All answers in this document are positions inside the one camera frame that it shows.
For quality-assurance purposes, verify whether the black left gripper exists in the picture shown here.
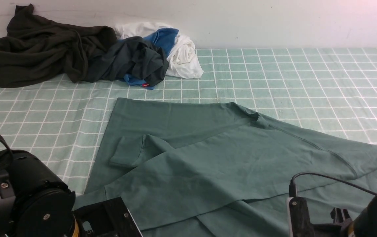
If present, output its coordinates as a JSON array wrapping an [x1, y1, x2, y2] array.
[[72, 197, 142, 237]]

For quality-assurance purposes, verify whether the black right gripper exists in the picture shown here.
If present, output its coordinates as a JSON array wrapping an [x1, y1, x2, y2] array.
[[311, 208, 353, 237]]

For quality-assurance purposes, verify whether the green long-sleeved shirt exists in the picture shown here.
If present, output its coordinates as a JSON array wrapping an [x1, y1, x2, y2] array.
[[74, 98, 377, 237]]

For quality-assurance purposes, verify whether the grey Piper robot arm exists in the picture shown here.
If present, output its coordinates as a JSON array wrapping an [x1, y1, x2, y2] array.
[[0, 150, 142, 237]]

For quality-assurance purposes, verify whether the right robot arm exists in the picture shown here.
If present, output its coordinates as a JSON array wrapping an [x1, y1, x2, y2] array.
[[313, 195, 377, 237]]

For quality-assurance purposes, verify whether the dark grey crumpled shirt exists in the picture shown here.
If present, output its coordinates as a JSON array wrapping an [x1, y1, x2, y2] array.
[[83, 37, 169, 87]]

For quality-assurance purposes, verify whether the white crumpled shirt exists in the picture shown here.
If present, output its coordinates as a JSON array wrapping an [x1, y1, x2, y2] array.
[[115, 22, 204, 79]]

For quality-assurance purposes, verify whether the green checkered table cloth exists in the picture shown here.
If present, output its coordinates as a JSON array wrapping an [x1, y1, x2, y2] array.
[[0, 48, 377, 195]]

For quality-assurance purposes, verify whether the dark olive crumpled garment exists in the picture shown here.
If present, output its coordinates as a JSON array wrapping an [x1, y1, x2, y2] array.
[[0, 4, 117, 88]]

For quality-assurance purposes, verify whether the blue crumpled garment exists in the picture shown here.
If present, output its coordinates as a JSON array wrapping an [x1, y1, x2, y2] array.
[[122, 28, 179, 90]]

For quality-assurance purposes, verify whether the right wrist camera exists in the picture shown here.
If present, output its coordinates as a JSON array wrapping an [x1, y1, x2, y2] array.
[[286, 197, 315, 237]]

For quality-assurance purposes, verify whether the black right camera cable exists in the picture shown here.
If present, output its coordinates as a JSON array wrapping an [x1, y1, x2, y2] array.
[[289, 172, 377, 198]]

